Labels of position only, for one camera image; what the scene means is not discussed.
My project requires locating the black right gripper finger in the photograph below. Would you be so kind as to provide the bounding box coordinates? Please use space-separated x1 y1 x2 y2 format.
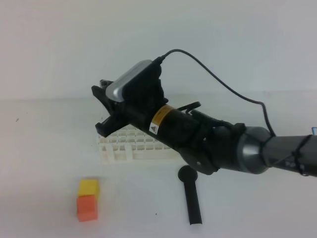
95 116 130 138
91 80 116 116

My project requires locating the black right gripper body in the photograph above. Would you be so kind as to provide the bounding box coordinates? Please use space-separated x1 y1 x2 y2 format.
115 66 167 132

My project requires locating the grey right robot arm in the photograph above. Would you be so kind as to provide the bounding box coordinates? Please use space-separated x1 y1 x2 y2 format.
92 66 317 176

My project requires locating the white test tube rack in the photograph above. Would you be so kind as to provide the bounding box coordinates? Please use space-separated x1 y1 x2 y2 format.
97 125 181 165

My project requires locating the yellow cube block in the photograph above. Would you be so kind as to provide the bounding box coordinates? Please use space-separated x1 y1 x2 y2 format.
77 179 100 200

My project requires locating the orange cube block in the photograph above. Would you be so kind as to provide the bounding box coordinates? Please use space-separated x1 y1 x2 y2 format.
76 195 98 222

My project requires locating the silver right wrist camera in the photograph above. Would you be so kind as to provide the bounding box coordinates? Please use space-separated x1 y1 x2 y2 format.
106 59 152 102

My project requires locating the black right camera cable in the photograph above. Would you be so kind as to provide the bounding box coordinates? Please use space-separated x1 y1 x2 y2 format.
152 49 277 137

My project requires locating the black scoop with handle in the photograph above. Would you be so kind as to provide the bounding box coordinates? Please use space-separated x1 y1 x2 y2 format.
178 165 202 225

